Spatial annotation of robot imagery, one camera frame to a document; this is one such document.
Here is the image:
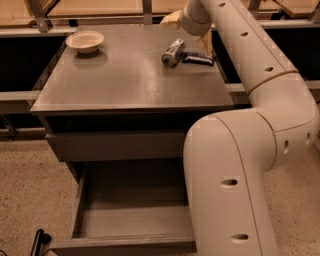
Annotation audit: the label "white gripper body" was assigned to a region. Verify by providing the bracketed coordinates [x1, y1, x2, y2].
[179, 0, 212, 36]

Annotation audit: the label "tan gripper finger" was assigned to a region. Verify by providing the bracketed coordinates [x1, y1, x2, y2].
[198, 31, 213, 55]
[160, 10, 181, 27]

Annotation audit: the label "silver redbull can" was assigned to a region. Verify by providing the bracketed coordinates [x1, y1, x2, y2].
[161, 39, 185, 67]

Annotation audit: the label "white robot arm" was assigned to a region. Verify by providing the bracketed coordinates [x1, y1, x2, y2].
[165, 0, 319, 256]

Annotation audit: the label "grey drawer cabinet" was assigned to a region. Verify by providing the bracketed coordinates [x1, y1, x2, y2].
[31, 25, 233, 178]

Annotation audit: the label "grey top drawer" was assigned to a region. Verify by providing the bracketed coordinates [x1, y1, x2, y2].
[46, 130, 185, 162]

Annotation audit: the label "open grey middle drawer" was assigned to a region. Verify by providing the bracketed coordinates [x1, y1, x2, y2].
[51, 158, 196, 256]

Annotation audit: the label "white paper bowl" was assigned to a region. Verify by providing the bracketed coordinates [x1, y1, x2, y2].
[66, 31, 104, 54]

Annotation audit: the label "wooden table tops behind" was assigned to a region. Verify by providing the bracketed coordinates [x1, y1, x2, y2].
[0, 0, 319, 27]

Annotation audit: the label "black object on floor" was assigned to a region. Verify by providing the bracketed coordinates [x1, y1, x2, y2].
[30, 229, 51, 256]

